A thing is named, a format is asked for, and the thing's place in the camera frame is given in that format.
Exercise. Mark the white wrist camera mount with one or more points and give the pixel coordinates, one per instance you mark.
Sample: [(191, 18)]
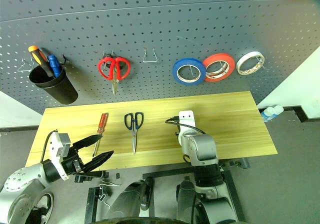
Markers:
[(53, 146), (186, 117)]

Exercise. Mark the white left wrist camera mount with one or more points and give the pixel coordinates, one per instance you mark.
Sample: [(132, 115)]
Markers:
[(53, 146)]

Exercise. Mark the black plastic cup holder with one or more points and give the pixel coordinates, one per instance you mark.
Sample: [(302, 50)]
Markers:
[(61, 91)]

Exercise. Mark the small black block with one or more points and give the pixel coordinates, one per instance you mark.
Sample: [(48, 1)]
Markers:
[(117, 176)]

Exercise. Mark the white tape roll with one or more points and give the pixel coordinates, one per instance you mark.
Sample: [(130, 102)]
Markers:
[(246, 55)]

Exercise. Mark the white bottle with blue label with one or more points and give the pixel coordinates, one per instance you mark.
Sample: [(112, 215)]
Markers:
[(278, 109)]

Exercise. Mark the grey metal pegboard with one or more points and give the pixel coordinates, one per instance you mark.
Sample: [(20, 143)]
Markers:
[(162, 21)]

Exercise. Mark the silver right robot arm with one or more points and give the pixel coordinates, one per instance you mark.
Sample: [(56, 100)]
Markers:
[(200, 146)]

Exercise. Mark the metal pegboard hook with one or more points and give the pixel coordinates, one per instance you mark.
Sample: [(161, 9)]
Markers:
[(23, 69), (150, 61)]

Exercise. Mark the blue tape roll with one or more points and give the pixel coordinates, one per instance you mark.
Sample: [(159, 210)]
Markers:
[(176, 75)]

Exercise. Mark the dark rounded shape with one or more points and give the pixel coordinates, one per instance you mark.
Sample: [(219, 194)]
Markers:
[(186, 199), (132, 199)]

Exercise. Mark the red tape roll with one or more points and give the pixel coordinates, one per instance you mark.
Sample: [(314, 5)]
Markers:
[(217, 56)]

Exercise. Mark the clear plastic bottles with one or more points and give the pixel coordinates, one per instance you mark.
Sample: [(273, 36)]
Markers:
[(267, 114)]

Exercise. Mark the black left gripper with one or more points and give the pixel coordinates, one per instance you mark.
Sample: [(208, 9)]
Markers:
[(72, 164)]

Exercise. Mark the black metal table frame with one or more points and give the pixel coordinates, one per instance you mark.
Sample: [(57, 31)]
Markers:
[(165, 172)]

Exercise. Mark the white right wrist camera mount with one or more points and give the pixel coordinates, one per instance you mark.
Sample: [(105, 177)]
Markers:
[(186, 117)]

